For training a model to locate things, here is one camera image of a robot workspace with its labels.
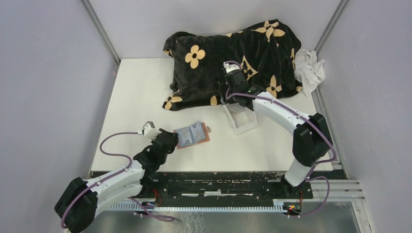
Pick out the silver VIP credit card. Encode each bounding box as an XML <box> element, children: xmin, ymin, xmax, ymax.
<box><xmin>190</xmin><ymin>121</ymin><xmax>206</xmax><ymax>143</ymax></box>

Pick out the tan leather card holder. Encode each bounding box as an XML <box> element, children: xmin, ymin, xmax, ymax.
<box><xmin>173</xmin><ymin>121</ymin><xmax>210</xmax><ymax>149</ymax></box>

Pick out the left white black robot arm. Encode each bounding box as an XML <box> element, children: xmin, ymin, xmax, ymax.
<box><xmin>54</xmin><ymin>129</ymin><xmax>179</xmax><ymax>233</ymax></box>

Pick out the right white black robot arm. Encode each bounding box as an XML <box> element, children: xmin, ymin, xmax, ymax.
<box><xmin>219</xmin><ymin>69</ymin><xmax>334</xmax><ymax>198</ymax></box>

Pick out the stack of credit cards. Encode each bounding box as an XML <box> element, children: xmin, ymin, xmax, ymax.
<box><xmin>227</xmin><ymin>104</ymin><xmax>245</xmax><ymax>114</ymax></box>

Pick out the white plastic card tray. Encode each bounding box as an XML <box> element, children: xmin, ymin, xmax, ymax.
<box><xmin>223</xmin><ymin>104</ymin><xmax>258</xmax><ymax>135</ymax></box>

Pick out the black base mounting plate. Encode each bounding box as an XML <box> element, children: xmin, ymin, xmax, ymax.
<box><xmin>135</xmin><ymin>171</ymin><xmax>313</xmax><ymax>207</ymax></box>

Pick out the black floral plush blanket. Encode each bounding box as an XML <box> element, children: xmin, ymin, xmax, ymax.
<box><xmin>163</xmin><ymin>19</ymin><xmax>303</xmax><ymax>111</ymax></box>

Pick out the white crumpled cloth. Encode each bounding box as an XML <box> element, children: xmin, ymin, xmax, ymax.
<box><xmin>294</xmin><ymin>49</ymin><xmax>326</xmax><ymax>97</ymax></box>

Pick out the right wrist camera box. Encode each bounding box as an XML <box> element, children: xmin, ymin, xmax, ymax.
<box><xmin>223</xmin><ymin>61</ymin><xmax>241</xmax><ymax>76</ymax></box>

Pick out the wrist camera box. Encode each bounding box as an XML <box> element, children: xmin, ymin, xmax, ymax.
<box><xmin>223</xmin><ymin>61</ymin><xmax>241</xmax><ymax>76</ymax></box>
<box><xmin>138</xmin><ymin>121</ymin><xmax>161</xmax><ymax>140</ymax></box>

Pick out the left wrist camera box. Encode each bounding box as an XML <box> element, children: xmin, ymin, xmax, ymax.
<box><xmin>138</xmin><ymin>121</ymin><xmax>161</xmax><ymax>140</ymax></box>

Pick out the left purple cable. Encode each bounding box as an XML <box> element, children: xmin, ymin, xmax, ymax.
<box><xmin>60</xmin><ymin>132</ymin><xmax>176</xmax><ymax>230</ymax></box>

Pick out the light blue slotted rail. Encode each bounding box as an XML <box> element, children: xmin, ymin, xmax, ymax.
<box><xmin>107</xmin><ymin>200</ymin><xmax>287</xmax><ymax>213</ymax></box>

